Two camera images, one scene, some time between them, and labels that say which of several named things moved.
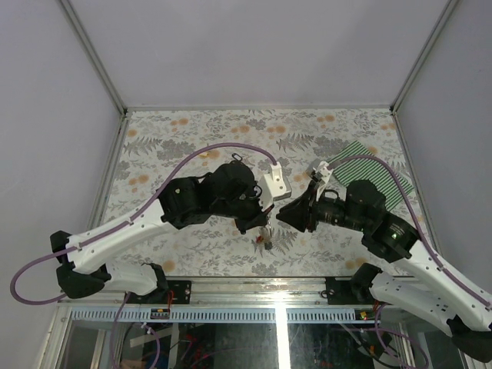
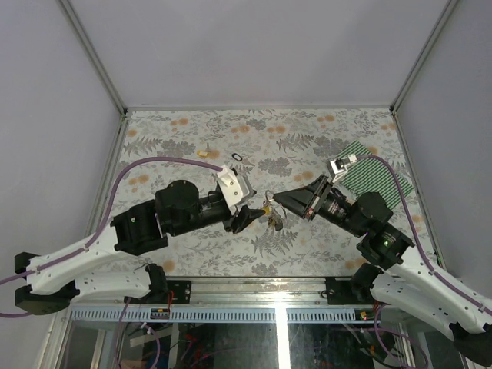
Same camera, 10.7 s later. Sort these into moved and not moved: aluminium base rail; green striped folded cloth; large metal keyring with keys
Moved: large metal keyring with keys
Not moved: aluminium base rail; green striped folded cloth
